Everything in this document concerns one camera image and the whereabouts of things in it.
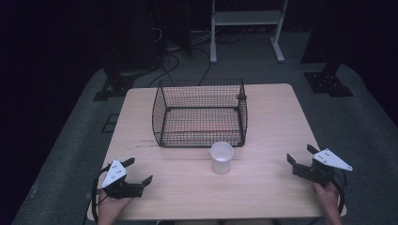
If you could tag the person's left hand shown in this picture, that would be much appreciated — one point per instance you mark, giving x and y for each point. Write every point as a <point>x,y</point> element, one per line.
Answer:
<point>110,208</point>

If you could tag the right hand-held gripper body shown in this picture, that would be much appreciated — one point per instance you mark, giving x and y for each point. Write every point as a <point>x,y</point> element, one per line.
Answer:
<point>328,160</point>

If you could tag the person's right hand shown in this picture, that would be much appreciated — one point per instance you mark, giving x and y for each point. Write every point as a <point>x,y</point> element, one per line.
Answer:
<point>326,195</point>

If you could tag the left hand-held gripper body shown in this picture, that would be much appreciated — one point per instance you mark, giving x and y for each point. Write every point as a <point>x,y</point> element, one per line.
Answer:
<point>114,173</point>

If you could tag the white metal table frame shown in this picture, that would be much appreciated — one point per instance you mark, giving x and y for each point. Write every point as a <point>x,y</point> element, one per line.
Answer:
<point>247,17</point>

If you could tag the black stand base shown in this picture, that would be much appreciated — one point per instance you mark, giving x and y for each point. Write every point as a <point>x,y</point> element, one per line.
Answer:
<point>117,84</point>
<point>328,82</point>

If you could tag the white cup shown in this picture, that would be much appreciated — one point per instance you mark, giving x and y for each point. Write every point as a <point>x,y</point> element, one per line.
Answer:
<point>221,157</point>

